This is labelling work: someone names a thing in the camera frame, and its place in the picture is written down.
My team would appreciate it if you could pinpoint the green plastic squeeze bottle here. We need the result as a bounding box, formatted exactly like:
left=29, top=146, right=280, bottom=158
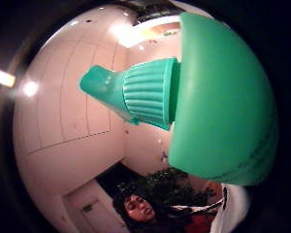
left=79, top=12, right=279, bottom=186

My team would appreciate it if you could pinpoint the green leafy plant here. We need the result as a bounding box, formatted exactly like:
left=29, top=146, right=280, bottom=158
left=117, top=166, right=214, bottom=208

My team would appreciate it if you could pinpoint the the person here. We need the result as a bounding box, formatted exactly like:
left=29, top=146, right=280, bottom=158
left=114, top=183, right=251, bottom=233

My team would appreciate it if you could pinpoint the white door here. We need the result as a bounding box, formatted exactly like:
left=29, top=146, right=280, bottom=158
left=61, top=179, right=130, bottom=233

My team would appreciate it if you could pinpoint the round ceiling lamp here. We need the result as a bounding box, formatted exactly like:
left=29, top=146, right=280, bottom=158
left=22, top=81, right=39, bottom=98

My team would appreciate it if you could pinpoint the ceiling light strip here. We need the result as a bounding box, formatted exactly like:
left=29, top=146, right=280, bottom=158
left=0, top=65, right=16, bottom=88

